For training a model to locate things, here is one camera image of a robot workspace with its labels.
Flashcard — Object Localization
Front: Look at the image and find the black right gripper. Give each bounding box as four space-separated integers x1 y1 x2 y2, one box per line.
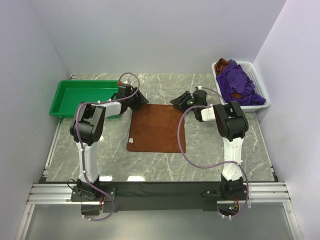
170 91 198 114

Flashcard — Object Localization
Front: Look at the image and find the brown towel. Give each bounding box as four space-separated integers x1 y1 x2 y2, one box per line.
126 104 186 153
214 58 242 99

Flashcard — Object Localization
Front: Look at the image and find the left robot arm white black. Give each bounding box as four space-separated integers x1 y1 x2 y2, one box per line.
69 83 149 201

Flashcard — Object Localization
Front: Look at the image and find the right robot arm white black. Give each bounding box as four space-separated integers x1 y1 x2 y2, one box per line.
170 88 249 200

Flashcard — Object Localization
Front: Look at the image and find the brown towel in basket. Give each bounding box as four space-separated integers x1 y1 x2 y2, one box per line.
214 58 242 99

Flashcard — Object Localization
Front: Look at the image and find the purple towel in basket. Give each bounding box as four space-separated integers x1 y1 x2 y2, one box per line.
216 61 266 106

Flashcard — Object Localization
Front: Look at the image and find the green plastic tray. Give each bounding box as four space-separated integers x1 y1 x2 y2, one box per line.
49 80 118 119

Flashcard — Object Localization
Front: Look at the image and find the white plastic basket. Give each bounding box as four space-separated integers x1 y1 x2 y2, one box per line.
212 61 270 112

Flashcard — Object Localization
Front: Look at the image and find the black base bar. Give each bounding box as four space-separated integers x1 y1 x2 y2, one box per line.
70 180 251 215

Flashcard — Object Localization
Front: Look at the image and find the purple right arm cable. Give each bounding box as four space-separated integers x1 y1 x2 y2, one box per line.
176 86 251 220

